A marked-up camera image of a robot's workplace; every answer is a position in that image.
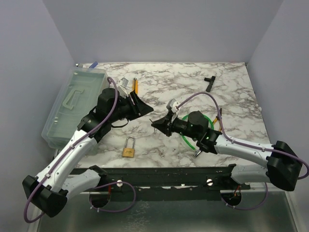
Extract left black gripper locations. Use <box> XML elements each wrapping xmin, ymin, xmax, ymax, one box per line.
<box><xmin>110</xmin><ymin>91</ymin><xmax>154</xmax><ymax>123</ymax></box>

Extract yellow handled pliers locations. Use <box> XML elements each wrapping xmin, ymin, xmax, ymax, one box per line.
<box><xmin>212</xmin><ymin>108</ymin><xmax>222</xmax><ymax>131</ymax></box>

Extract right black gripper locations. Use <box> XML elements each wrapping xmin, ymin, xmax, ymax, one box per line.
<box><xmin>152</xmin><ymin>112</ymin><xmax>199</xmax><ymax>140</ymax></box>

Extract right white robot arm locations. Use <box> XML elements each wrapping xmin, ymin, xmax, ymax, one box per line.
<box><xmin>151</xmin><ymin>111</ymin><xmax>302</xmax><ymax>191</ymax></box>

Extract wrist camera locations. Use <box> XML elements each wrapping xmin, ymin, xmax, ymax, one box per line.
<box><xmin>167</xmin><ymin>99</ymin><xmax>180</xmax><ymax>114</ymax></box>
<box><xmin>117</xmin><ymin>78</ymin><xmax>128</xmax><ymax>98</ymax></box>

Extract black T-shaped tool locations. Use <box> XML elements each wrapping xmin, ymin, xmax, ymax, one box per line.
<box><xmin>204</xmin><ymin>76</ymin><xmax>216</xmax><ymax>92</ymax></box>

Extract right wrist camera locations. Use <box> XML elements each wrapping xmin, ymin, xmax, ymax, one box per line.
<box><xmin>167</xmin><ymin>99</ymin><xmax>180</xmax><ymax>114</ymax></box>

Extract green cable lock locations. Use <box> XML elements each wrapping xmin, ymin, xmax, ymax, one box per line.
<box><xmin>182</xmin><ymin>115</ymin><xmax>214</xmax><ymax>152</ymax></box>

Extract yellow utility knife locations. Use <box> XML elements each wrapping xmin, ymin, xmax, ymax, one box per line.
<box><xmin>132</xmin><ymin>78</ymin><xmax>138</xmax><ymax>94</ymax></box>

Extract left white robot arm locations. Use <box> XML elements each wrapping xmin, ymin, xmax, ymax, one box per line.
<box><xmin>22</xmin><ymin>88</ymin><xmax>153</xmax><ymax>218</ymax></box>

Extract clear plastic storage box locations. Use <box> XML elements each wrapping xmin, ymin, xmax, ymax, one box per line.
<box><xmin>42</xmin><ymin>67</ymin><xmax>109</xmax><ymax>149</ymax></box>

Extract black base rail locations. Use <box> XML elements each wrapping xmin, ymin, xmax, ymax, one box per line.
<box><xmin>72</xmin><ymin>164</ymin><xmax>252</xmax><ymax>203</ymax></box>

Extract blue pen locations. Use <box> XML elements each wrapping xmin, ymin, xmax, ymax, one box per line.
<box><xmin>89</xmin><ymin>62</ymin><xmax>98</xmax><ymax>69</ymax></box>

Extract spare silver keys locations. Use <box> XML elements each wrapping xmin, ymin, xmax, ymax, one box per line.
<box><xmin>158</xmin><ymin>150</ymin><xmax>165</xmax><ymax>158</ymax></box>

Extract brass padlock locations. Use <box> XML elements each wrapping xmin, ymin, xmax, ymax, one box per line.
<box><xmin>122</xmin><ymin>136</ymin><xmax>135</xmax><ymax>158</ymax></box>

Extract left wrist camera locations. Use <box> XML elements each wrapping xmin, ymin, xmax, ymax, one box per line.
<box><xmin>117</xmin><ymin>78</ymin><xmax>128</xmax><ymax>98</ymax></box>

